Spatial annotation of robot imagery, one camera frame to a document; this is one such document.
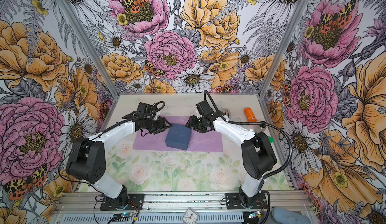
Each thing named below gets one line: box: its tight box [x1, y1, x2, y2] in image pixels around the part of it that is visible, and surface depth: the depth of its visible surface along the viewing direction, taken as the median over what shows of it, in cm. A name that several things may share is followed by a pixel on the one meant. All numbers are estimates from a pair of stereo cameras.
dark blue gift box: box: [164, 123, 192, 151], surface depth 93 cm
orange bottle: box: [243, 107, 257, 123], surface depth 107 cm
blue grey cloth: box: [272, 206, 312, 224], surface depth 70 cm
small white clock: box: [181, 207, 199, 224], surface depth 70 cm
